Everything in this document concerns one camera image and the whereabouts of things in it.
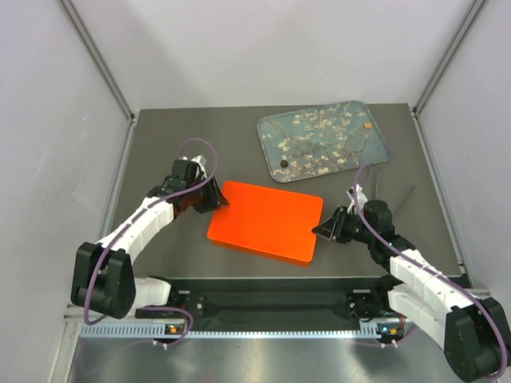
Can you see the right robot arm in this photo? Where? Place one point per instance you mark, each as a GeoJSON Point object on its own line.
{"type": "Point", "coordinates": [473, 333]}

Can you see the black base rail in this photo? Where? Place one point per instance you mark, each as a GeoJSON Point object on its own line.
{"type": "Point", "coordinates": [278, 304]}

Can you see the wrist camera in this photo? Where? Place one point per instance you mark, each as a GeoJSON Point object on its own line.
{"type": "Point", "coordinates": [186, 173]}
{"type": "Point", "coordinates": [357, 199]}

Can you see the orange box lid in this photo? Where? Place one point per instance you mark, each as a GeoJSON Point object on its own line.
{"type": "Point", "coordinates": [267, 221]}

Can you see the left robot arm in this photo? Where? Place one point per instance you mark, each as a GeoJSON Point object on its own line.
{"type": "Point", "coordinates": [103, 277]}

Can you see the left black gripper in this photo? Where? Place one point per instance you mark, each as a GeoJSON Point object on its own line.
{"type": "Point", "coordinates": [215, 199]}

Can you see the floral blue tray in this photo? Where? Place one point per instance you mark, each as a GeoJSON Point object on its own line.
{"type": "Point", "coordinates": [321, 140]}

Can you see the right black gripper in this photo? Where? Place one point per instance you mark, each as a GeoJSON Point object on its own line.
{"type": "Point", "coordinates": [340, 218]}

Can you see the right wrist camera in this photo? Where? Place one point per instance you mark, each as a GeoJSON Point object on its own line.
{"type": "Point", "coordinates": [357, 199]}

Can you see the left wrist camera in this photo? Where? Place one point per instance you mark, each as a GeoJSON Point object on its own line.
{"type": "Point", "coordinates": [186, 173]}

